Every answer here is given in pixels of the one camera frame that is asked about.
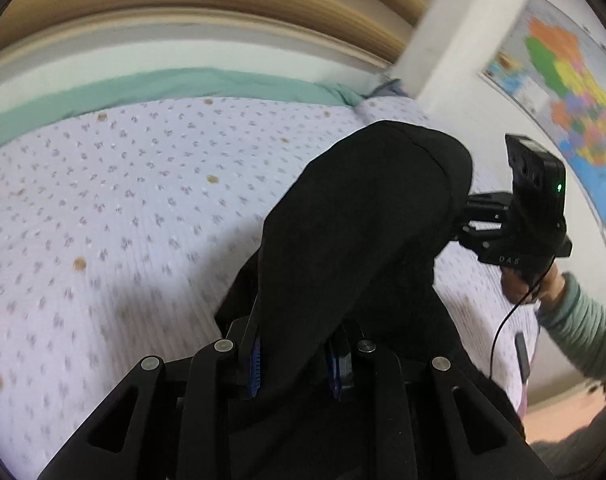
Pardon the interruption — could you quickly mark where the black jacket with grey piping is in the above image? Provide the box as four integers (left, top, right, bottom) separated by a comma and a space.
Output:
179, 120, 526, 480

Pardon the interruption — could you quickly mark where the mint green bed sheet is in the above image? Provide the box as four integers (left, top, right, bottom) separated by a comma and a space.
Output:
0, 68, 365, 147

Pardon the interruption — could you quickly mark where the colourful wall map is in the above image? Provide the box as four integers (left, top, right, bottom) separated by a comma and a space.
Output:
483, 0, 606, 243

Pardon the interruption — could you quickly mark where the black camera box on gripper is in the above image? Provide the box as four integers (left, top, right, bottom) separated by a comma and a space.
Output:
504, 134, 565, 229

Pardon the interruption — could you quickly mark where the floral lilac bed quilt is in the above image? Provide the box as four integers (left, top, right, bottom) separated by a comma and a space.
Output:
0, 94, 542, 480

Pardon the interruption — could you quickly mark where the right forearm green sleeve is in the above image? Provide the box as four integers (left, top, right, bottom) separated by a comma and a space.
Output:
537, 272, 606, 382

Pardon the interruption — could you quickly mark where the person's right hand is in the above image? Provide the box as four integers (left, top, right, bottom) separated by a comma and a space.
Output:
499, 261, 569, 311

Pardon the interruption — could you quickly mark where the black cable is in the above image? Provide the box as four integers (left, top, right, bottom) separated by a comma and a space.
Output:
488, 259, 559, 380

